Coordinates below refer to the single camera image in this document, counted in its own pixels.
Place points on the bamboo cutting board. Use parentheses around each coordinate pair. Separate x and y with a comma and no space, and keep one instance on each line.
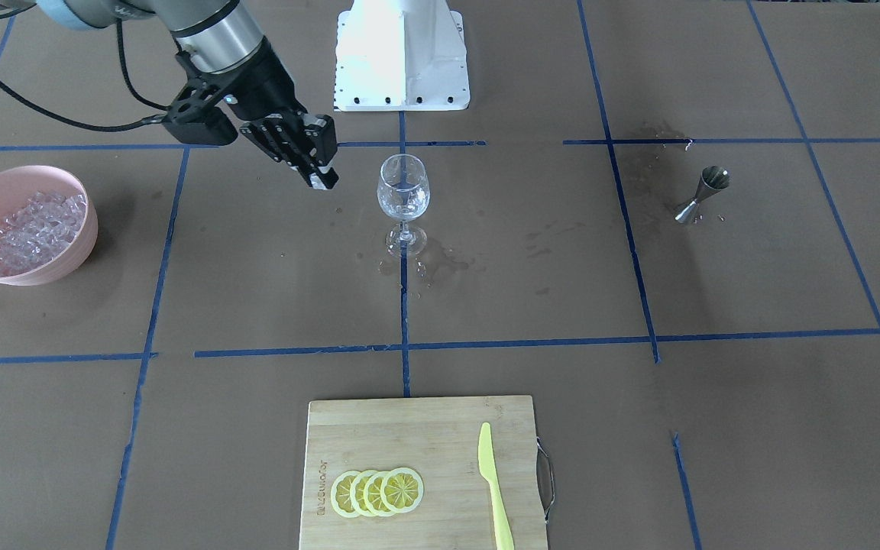
(437,437)

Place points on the clear wine glass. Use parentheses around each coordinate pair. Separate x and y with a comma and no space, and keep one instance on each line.
(404,194)

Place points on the pile of clear ice cubes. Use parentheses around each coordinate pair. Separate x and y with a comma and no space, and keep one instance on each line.
(40,231)

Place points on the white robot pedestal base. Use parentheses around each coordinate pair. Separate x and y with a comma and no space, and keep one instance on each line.
(401,56)

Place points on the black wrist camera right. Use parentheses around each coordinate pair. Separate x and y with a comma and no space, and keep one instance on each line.
(194,118)

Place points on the steel double jigger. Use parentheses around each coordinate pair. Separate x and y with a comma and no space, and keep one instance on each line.
(712,180)

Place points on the pink bowl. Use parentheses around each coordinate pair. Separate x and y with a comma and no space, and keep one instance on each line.
(20,183)

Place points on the lemon slice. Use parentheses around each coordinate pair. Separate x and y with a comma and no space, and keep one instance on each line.
(341,495)
(372,494)
(402,490)
(356,493)

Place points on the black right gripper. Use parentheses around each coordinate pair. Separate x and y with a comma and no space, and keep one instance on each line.
(266,86)

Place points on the yellow plastic knife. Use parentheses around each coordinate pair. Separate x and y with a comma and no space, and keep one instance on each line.
(487,468)

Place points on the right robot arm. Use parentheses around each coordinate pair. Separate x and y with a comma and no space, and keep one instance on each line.
(218,34)

